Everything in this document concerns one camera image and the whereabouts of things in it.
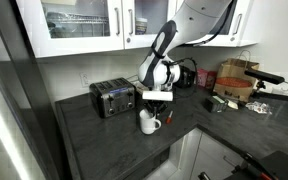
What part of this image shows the white cabinet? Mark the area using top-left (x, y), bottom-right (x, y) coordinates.
top-left (143, 128), bottom-right (243, 180)
top-left (15, 0), bottom-right (259, 59)

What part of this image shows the small dark box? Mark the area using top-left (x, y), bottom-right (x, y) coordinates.
top-left (204, 96), bottom-right (228, 113)

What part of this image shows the crumpled plastic wrapper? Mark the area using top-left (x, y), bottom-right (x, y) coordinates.
top-left (245, 101), bottom-right (271, 114)

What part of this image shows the white wall outlet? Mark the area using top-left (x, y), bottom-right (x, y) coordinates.
top-left (80, 73), bottom-right (89, 88)

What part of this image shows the black four-slot toaster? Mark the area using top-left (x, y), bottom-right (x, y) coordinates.
top-left (89, 78), bottom-right (136, 118)

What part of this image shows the black camera on stand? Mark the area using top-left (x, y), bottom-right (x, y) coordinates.
top-left (244, 69), bottom-right (288, 101)

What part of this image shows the white upper cabinet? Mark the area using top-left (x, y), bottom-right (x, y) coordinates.
top-left (15, 0), bottom-right (259, 59)

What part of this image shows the white lower cabinet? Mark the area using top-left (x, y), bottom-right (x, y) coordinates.
top-left (143, 128), bottom-right (243, 180)

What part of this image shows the stainless steel refrigerator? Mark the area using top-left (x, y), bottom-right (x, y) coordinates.
top-left (0, 0), bottom-right (72, 180)

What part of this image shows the orange capped white marker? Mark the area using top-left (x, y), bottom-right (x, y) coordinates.
top-left (165, 111), bottom-right (173, 124)

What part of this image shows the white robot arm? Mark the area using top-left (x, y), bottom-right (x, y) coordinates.
top-left (138, 0), bottom-right (233, 116)

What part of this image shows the white ceramic mug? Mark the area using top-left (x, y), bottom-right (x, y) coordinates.
top-left (139, 109), bottom-right (161, 135)

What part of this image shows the red pink box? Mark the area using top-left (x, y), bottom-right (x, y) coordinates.
top-left (197, 68), bottom-right (217, 89)

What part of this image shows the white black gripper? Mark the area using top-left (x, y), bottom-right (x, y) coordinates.
top-left (142, 90), bottom-right (173, 118)

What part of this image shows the brown paper bag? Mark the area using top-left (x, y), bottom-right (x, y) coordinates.
top-left (213, 55), bottom-right (259, 102)

